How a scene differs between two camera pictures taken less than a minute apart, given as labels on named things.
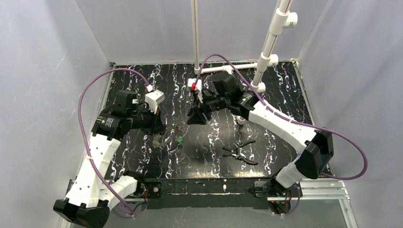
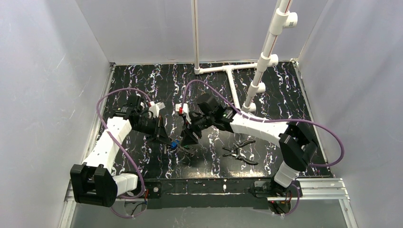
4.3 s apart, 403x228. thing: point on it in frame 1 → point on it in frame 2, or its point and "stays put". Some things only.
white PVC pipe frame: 283,18 stays put
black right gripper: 201,107 → 192,130
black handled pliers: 234,152 stays put
